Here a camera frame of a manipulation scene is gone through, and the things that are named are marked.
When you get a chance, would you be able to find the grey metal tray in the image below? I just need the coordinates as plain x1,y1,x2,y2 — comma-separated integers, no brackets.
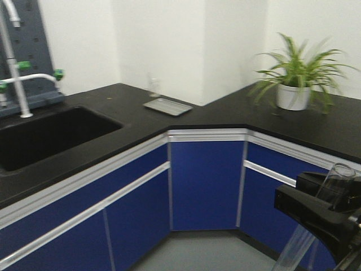
144,98,193,116

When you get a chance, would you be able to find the clear glass beaker on counter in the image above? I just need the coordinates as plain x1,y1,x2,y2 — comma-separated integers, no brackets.
147,73,160,98

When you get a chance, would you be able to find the white plant pot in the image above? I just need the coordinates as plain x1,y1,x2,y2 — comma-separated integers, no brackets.
276,85,311,111

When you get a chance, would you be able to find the blue lab cabinet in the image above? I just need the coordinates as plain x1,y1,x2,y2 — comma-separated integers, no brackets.
0,128,361,271

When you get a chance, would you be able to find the black lab sink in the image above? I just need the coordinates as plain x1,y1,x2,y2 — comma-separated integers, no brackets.
1,107,124,172

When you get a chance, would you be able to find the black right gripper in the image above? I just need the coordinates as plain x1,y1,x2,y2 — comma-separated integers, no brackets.
274,172,360,270

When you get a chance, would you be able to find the white lab faucet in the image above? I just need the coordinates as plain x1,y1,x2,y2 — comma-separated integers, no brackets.
0,0,65,119

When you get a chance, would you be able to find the green potted plant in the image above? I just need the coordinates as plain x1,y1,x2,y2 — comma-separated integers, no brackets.
248,33,360,114

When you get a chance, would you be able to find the tall clear test tube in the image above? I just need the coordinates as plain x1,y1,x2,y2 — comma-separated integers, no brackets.
273,163,360,270

